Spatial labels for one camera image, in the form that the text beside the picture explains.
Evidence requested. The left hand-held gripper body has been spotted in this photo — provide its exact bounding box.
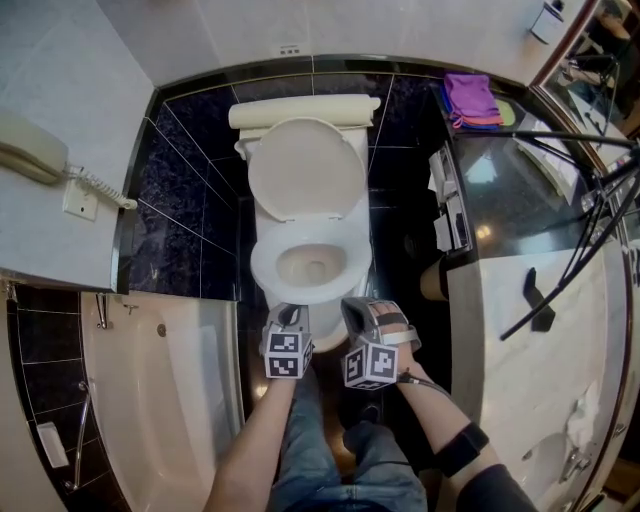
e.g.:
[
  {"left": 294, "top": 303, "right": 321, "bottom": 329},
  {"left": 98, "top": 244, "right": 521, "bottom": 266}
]
[{"left": 260, "top": 322, "right": 315, "bottom": 382}]

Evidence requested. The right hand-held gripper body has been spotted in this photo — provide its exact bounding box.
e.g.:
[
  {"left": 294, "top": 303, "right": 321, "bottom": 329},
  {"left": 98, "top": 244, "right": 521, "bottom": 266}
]
[{"left": 342, "top": 324, "right": 422, "bottom": 392}]

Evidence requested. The white toilet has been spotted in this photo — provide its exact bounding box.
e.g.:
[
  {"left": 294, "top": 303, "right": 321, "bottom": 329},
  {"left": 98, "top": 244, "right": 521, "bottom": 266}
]
[
  {"left": 234, "top": 122, "right": 375, "bottom": 354},
  {"left": 249, "top": 218, "right": 371, "bottom": 308}
]

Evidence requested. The person's left forearm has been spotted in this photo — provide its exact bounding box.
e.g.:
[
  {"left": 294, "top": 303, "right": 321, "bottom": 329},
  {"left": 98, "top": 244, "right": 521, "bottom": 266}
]
[{"left": 202, "top": 377, "right": 296, "bottom": 512}]

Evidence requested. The person's right forearm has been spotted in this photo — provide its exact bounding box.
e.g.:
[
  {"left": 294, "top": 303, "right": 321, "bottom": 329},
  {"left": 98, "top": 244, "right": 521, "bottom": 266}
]
[{"left": 397, "top": 349, "right": 501, "bottom": 481}]

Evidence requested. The chrome toilet paper holder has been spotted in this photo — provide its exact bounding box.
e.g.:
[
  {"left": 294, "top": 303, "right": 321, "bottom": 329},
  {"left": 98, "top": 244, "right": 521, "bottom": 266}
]
[{"left": 428, "top": 141, "right": 475, "bottom": 257}]

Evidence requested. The white toilet lid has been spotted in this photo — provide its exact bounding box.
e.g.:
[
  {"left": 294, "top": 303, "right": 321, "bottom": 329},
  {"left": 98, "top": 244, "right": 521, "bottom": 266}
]
[{"left": 247, "top": 116, "right": 369, "bottom": 222}]

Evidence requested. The person's right hand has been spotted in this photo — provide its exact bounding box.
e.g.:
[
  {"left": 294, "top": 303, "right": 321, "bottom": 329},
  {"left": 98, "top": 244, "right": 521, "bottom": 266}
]
[{"left": 372, "top": 301, "right": 406, "bottom": 346}]

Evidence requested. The beige waste bin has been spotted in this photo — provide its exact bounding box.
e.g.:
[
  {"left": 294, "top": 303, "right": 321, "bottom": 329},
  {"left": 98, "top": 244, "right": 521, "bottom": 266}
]
[{"left": 419, "top": 256, "right": 451, "bottom": 301}]

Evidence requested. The person's left leg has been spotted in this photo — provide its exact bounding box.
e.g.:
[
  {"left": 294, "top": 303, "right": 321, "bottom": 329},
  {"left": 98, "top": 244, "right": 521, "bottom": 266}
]
[{"left": 272, "top": 369, "right": 351, "bottom": 512}]

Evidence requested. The person's leg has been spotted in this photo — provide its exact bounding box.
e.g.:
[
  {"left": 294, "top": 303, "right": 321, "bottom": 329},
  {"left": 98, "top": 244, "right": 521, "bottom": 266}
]
[
  {"left": 342, "top": 419, "right": 429, "bottom": 512},
  {"left": 272, "top": 369, "right": 351, "bottom": 512}
]

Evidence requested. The person's right leg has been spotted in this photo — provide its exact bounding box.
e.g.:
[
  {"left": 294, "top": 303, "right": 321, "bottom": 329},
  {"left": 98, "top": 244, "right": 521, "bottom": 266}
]
[{"left": 342, "top": 419, "right": 429, "bottom": 512}]

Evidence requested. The marble vanity counter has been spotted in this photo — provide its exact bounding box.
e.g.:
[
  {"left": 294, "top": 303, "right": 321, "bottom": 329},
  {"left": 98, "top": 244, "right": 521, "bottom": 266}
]
[{"left": 429, "top": 74, "right": 631, "bottom": 512}]

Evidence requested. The black tripod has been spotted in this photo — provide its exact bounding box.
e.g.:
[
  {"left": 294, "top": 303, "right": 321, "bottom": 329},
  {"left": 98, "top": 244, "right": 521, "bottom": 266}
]
[{"left": 499, "top": 122, "right": 640, "bottom": 342}]

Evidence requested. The white bathtub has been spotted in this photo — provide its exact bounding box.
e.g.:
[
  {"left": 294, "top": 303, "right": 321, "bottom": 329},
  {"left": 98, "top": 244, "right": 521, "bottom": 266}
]
[{"left": 79, "top": 292, "right": 246, "bottom": 512}]

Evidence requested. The chrome tub faucet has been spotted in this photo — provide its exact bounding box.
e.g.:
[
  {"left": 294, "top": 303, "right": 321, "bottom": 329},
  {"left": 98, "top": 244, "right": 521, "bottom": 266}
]
[{"left": 94, "top": 292, "right": 114, "bottom": 331}]

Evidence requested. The person's right black sleeve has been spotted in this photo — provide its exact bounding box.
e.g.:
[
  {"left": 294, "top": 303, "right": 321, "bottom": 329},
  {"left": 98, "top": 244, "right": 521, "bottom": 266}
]
[{"left": 467, "top": 462, "right": 541, "bottom": 512}]

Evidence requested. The white sink basin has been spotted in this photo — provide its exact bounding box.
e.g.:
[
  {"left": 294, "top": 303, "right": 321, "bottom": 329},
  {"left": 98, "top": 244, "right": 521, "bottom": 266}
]
[{"left": 519, "top": 429, "right": 576, "bottom": 481}]

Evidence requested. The white washcloth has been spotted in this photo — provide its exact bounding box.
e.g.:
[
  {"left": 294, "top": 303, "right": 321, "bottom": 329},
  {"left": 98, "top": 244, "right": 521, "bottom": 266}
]
[{"left": 564, "top": 382, "right": 601, "bottom": 449}]

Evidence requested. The chrome grab bar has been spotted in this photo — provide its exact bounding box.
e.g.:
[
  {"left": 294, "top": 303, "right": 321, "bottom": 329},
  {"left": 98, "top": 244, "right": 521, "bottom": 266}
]
[{"left": 63, "top": 379, "right": 96, "bottom": 492}]

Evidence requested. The chrome sink faucet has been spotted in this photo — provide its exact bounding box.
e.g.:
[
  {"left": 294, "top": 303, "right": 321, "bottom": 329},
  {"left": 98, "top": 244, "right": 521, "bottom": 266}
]
[{"left": 557, "top": 447, "right": 591, "bottom": 484}]

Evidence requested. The blue cloth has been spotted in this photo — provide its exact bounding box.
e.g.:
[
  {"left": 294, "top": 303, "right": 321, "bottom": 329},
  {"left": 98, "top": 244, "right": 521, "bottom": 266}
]
[{"left": 440, "top": 84, "right": 504, "bottom": 132}]

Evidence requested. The white soap dish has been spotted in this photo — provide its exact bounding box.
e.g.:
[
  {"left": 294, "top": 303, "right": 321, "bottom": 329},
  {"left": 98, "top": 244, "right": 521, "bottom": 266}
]
[{"left": 36, "top": 421, "right": 70, "bottom": 470}]

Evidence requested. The white tissue box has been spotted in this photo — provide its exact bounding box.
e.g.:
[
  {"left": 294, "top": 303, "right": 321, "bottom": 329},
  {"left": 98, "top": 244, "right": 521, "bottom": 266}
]
[{"left": 519, "top": 134, "right": 594, "bottom": 206}]

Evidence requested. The purple cloth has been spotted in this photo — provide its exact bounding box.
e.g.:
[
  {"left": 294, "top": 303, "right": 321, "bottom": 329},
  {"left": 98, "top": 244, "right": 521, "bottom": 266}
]
[{"left": 443, "top": 73, "right": 496, "bottom": 124}]

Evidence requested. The clear drinking glass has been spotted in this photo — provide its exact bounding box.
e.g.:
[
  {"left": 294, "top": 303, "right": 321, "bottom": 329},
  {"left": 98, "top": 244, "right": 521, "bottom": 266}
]
[{"left": 581, "top": 189, "right": 610, "bottom": 222}]

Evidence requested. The green soap dish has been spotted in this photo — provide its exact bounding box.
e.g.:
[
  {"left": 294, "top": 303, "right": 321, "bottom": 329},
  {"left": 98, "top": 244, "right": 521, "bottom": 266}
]
[{"left": 494, "top": 97, "right": 517, "bottom": 127}]

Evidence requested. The white pump bottle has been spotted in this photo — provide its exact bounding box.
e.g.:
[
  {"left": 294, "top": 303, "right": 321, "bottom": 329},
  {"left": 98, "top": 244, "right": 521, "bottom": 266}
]
[{"left": 528, "top": 0, "right": 566, "bottom": 44}]

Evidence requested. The wood framed mirror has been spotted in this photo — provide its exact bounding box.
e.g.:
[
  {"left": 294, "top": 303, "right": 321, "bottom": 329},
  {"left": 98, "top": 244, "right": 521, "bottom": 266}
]
[{"left": 529, "top": 0, "right": 640, "bottom": 512}]

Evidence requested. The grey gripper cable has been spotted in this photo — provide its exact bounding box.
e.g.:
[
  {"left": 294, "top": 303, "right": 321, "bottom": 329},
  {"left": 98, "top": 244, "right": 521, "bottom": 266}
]
[{"left": 399, "top": 372, "right": 454, "bottom": 401}]

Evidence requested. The coiled telephone cord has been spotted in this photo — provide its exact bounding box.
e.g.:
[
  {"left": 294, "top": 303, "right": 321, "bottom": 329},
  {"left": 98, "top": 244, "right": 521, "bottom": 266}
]
[{"left": 64, "top": 163, "right": 139, "bottom": 211}]

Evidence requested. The white wall socket plate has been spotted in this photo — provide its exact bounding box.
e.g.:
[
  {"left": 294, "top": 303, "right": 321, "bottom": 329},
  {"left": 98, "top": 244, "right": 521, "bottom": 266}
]
[{"left": 62, "top": 177, "right": 101, "bottom": 221}]

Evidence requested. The beige wall telephone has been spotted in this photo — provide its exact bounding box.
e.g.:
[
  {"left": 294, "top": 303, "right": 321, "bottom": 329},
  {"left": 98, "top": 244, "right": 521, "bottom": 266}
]
[{"left": 0, "top": 108, "right": 70, "bottom": 187}]

